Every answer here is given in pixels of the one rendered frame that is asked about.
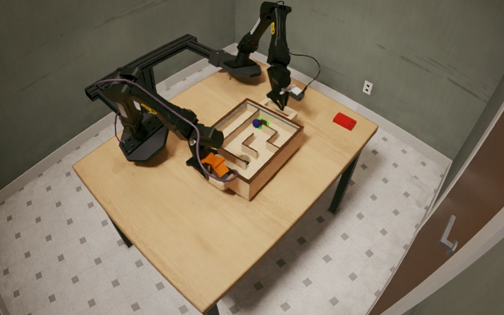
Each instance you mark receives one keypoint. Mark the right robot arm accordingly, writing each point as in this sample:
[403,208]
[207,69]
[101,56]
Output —
[164,111]

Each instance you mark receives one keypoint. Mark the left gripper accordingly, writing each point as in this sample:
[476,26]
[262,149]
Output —
[281,94]

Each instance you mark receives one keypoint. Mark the wooden maze board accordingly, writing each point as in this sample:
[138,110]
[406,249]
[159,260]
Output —
[257,142]

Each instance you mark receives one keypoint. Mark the red rectangular block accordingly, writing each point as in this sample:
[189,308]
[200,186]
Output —
[344,121]

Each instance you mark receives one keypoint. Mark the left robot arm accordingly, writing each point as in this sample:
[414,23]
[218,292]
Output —
[278,57]

